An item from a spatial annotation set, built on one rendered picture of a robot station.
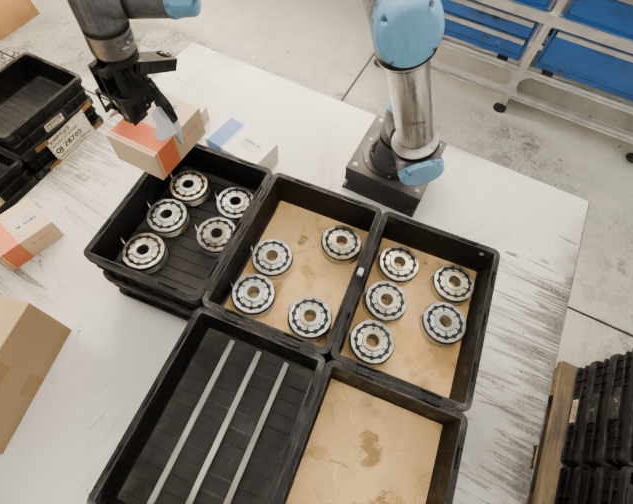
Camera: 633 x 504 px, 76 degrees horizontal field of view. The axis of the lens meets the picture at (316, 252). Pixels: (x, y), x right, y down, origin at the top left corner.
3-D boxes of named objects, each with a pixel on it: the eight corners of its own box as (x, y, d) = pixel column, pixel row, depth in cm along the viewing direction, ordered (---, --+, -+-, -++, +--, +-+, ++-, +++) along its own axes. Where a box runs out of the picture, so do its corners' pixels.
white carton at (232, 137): (208, 156, 136) (203, 137, 128) (232, 135, 141) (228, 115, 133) (256, 185, 131) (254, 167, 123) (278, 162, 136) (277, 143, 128)
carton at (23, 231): (41, 211, 122) (27, 196, 115) (65, 235, 119) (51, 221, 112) (-10, 245, 116) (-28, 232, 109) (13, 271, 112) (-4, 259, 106)
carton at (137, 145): (163, 114, 97) (154, 88, 90) (205, 132, 95) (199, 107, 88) (118, 159, 90) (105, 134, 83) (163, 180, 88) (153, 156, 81)
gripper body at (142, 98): (105, 114, 78) (76, 59, 67) (134, 88, 82) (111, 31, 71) (138, 129, 77) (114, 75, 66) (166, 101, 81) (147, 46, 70)
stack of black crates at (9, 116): (75, 129, 209) (25, 50, 170) (122, 151, 204) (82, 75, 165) (14, 183, 192) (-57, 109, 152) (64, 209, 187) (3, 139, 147)
